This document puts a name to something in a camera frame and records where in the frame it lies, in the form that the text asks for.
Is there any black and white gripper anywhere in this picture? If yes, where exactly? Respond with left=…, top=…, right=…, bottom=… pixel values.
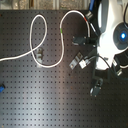
left=71, top=35, right=123, bottom=98

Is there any white cable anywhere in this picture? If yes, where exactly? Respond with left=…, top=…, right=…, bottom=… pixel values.
left=0, top=9, right=101, bottom=69

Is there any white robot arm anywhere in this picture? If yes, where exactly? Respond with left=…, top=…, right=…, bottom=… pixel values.
left=73, top=0, right=128, bottom=96

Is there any silver white connector block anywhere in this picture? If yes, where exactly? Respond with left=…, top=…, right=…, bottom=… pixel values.
left=69, top=53, right=88, bottom=69

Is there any blue object at edge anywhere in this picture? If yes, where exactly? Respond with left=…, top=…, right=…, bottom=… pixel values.
left=0, top=84, right=5, bottom=94

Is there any metal cable clip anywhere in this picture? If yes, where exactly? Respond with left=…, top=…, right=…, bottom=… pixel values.
left=36, top=47, right=43, bottom=67

